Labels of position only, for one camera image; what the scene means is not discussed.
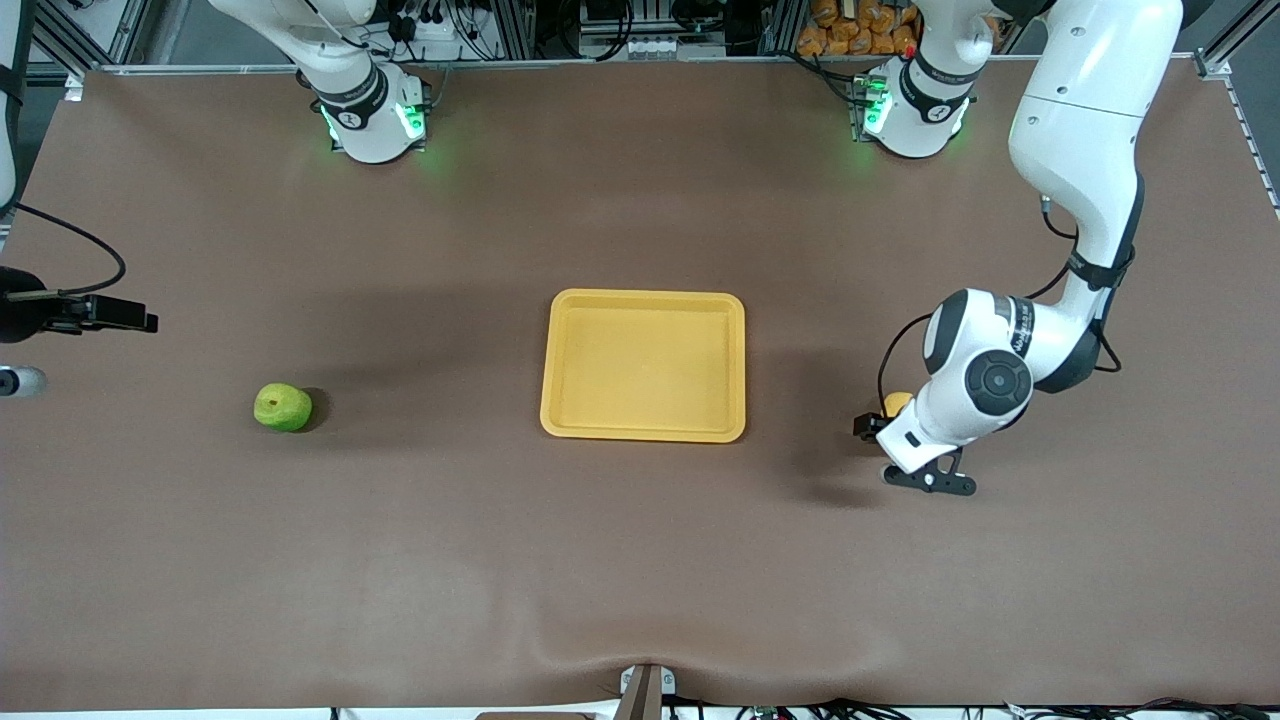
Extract aluminium table edge rail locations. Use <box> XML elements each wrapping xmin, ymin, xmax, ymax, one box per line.
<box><xmin>85</xmin><ymin>55</ymin><xmax>1041</xmax><ymax>76</ymax></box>

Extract aluminium frame profile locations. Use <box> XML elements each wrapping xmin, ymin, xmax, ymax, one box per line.
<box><xmin>1190</xmin><ymin>0</ymin><xmax>1280</xmax><ymax>216</ymax></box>

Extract brown table mat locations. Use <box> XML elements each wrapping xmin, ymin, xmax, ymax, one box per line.
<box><xmin>0</xmin><ymin>60</ymin><xmax>1280</xmax><ymax>713</ymax></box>

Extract aluminium frame post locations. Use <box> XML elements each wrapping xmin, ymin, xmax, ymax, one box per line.
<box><xmin>30</xmin><ymin>0</ymin><xmax>151</xmax><ymax>101</ymax></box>

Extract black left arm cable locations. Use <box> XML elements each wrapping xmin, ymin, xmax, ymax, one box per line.
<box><xmin>876</xmin><ymin>195</ymin><xmax>1123</xmax><ymax>416</ymax></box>

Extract yellow plastic tray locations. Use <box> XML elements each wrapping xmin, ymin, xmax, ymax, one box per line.
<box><xmin>540</xmin><ymin>288</ymin><xmax>748</xmax><ymax>444</ymax></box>

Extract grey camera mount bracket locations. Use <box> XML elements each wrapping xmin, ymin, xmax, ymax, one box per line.
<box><xmin>618</xmin><ymin>663</ymin><xmax>678</xmax><ymax>720</ymax></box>

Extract white power strip with plugs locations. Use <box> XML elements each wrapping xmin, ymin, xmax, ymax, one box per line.
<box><xmin>385</xmin><ymin>5</ymin><xmax>461</xmax><ymax>46</ymax></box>

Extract orange objects pile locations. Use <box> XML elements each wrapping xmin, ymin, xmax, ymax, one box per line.
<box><xmin>797</xmin><ymin>0</ymin><xmax>921</xmax><ymax>57</ymax></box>

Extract black cable bundle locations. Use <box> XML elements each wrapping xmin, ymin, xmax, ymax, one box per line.
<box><xmin>735</xmin><ymin>697</ymin><xmax>1280</xmax><ymax>720</ymax></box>

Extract green apple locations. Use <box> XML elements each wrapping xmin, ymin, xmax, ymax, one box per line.
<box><xmin>253</xmin><ymin>383</ymin><xmax>313</xmax><ymax>433</ymax></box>

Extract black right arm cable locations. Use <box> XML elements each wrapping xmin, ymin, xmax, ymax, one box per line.
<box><xmin>12</xmin><ymin>203</ymin><xmax>128</xmax><ymax>299</ymax></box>

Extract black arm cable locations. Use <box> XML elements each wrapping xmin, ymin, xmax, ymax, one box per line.
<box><xmin>12</xmin><ymin>203</ymin><xmax>128</xmax><ymax>299</ymax></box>
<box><xmin>876</xmin><ymin>195</ymin><xmax>1123</xmax><ymax>416</ymax></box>

